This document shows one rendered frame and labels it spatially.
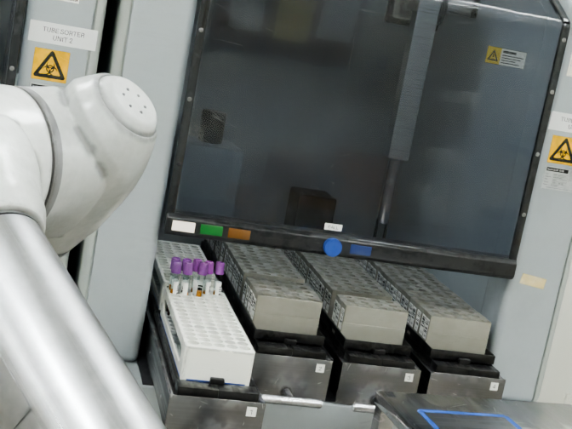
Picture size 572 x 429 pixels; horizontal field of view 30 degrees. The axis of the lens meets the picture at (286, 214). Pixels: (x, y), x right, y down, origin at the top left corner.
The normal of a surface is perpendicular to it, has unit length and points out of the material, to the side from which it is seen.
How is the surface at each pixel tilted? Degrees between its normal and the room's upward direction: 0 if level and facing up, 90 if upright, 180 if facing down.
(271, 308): 90
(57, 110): 39
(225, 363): 90
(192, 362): 90
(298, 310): 90
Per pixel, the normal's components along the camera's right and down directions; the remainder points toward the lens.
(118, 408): 0.42, -0.69
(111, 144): 0.44, 0.33
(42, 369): -0.05, -0.50
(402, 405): 0.18, -0.97
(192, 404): 0.21, 0.22
